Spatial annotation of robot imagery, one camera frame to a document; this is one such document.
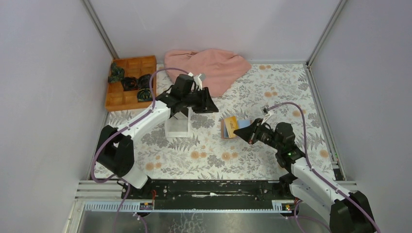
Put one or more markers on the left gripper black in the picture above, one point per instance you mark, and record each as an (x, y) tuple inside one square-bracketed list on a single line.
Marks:
[(206, 106)]

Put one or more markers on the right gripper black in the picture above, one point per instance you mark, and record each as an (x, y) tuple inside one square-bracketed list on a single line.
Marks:
[(248, 133)]

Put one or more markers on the gold credit card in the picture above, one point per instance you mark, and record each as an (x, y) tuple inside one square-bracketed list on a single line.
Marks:
[(230, 125)]

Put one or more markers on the brown leather card holder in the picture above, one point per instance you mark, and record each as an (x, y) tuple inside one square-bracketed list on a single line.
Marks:
[(241, 123)]

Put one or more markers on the white translucent card box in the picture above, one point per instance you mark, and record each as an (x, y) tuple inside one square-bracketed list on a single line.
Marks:
[(179, 125)]

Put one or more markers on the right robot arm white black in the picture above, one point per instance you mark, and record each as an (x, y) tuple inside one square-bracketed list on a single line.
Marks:
[(344, 211)]

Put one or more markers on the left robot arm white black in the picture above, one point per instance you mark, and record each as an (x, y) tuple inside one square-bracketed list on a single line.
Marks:
[(115, 149)]

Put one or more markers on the floral table mat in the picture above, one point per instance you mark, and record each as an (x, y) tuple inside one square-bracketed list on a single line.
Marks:
[(206, 155)]

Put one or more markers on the pink cloth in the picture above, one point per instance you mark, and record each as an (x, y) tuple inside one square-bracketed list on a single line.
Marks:
[(221, 68)]

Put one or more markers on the dark patterned rolled sock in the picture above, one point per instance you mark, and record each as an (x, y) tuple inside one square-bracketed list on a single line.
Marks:
[(144, 95)]

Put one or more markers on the black rolled sock right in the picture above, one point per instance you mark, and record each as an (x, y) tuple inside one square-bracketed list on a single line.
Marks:
[(143, 82)]

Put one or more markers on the black rolled sock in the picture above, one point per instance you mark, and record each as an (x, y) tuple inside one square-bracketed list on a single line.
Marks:
[(129, 83), (143, 82)]

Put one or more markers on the black rolled sock left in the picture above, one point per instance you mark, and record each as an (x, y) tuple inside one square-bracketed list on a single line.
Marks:
[(129, 83)]

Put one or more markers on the wooden compartment tray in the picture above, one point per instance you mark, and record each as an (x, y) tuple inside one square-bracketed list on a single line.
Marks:
[(116, 98)]

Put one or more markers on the green patterned rolled sock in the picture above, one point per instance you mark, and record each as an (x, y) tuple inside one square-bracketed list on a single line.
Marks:
[(116, 73)]

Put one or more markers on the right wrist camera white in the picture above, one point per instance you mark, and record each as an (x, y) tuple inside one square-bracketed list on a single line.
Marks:
[(267, 113)]

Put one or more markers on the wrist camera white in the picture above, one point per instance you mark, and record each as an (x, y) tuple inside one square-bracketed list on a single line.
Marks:
[(198, 79), (267, 113)]

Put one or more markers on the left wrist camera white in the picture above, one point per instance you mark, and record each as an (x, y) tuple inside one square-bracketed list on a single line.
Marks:
[(198, 79)]

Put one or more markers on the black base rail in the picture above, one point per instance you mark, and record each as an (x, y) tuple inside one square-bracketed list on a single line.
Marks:
[(212, 195)]

